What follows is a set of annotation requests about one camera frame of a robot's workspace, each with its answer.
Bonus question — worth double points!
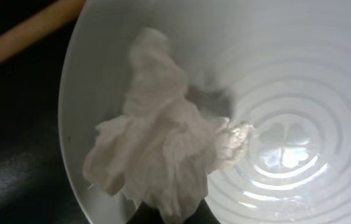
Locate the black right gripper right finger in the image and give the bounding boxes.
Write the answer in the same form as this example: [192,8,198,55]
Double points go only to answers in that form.
[184,200,220,224]

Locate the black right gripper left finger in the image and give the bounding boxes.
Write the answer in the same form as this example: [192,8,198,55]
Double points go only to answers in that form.
[134,202,163,224]

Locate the white paper napkin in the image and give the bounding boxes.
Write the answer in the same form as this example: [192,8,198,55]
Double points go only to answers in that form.
[83,28,253,223]

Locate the wooden chopstick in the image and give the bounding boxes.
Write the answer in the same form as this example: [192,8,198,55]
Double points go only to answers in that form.
[0,0,86,63]

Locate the round black tray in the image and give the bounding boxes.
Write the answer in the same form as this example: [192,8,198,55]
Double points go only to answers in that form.
[0,0,87,224]

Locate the white ceramic plate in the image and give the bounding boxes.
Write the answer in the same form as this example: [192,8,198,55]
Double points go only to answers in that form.
[58,1,351,223]

